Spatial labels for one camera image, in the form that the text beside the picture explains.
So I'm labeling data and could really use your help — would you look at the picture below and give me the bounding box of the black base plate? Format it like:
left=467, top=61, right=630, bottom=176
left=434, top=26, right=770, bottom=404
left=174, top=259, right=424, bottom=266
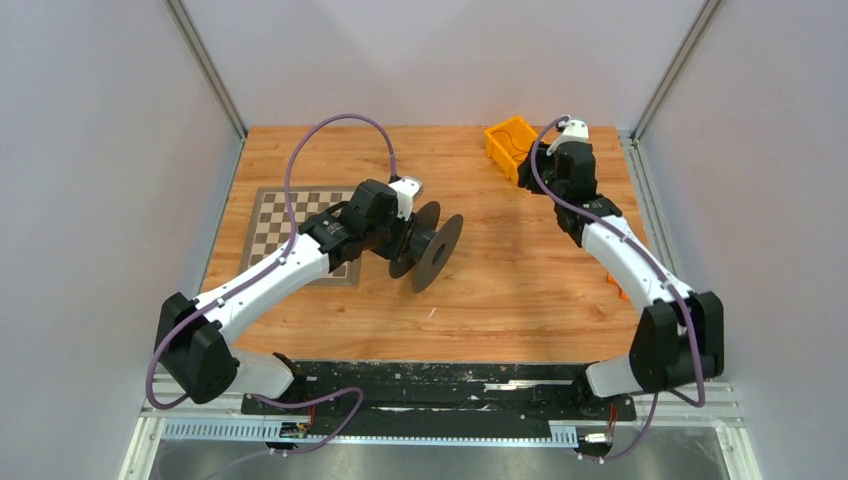
left=278, top=360, right=636, bottom=438

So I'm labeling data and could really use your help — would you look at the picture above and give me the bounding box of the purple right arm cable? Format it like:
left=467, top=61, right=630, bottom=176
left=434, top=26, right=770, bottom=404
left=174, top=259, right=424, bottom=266
left=529, top=116, right=708, bottom=409

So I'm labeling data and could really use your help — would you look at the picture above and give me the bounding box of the yellow plastic bin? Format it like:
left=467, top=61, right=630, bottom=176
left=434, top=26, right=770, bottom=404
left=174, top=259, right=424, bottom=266
left=484, top=116, right=538, bottom=185

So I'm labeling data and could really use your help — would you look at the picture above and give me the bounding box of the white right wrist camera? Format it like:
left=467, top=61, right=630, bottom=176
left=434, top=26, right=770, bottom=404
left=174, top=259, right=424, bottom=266
left=546, top=116, right=589, bottom=156

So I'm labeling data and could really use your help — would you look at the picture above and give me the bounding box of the wooden chessboard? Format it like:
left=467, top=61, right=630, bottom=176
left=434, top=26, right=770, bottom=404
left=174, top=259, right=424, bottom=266
left=238, top=186, right=363, bottom=289

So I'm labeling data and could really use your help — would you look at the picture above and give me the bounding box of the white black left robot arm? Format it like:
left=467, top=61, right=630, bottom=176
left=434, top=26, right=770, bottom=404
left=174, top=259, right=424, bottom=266
left=148, top=176, right=423, bottom=414

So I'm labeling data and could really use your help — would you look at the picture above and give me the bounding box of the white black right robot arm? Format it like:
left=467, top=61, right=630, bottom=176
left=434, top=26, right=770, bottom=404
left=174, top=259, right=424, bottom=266
left=518, top=141, right=724, bottom=418

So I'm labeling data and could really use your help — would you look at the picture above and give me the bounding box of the slotted grey cable duct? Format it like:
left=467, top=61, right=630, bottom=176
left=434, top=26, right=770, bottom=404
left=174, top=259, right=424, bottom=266
left=160, top=420, right=579, bottom=446

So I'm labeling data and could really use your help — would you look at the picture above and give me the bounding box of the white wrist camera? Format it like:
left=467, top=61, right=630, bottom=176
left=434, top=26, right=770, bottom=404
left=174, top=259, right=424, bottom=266
left=546, top=116, right=589, bottom=156
left=388, top=176, right=423, bottom=221

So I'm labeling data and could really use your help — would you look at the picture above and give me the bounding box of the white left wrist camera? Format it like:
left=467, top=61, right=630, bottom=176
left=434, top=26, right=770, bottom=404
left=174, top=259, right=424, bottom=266
left=388, top=176, right=423, bottom=221

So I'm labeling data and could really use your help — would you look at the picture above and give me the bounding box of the grey perforated cable spool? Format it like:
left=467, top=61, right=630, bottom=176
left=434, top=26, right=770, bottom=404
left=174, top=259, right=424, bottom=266
left=389, top=201, right=464, bottom=293

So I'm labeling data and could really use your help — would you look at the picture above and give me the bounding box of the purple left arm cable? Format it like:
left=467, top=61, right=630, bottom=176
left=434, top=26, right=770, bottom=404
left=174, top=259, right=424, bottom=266
left=145, top=113, right=399, bottom=412

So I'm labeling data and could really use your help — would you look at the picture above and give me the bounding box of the orange curved pipe piece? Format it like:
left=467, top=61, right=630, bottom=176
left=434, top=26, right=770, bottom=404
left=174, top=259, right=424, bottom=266
left=606, top=273, right=629, bottom=300

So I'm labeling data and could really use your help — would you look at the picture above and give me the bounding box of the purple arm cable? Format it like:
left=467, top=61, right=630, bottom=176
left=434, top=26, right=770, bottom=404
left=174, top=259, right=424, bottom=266
left=145, top=113, right=399, bottom=412
left=529, top=116, right=708, bottom=409

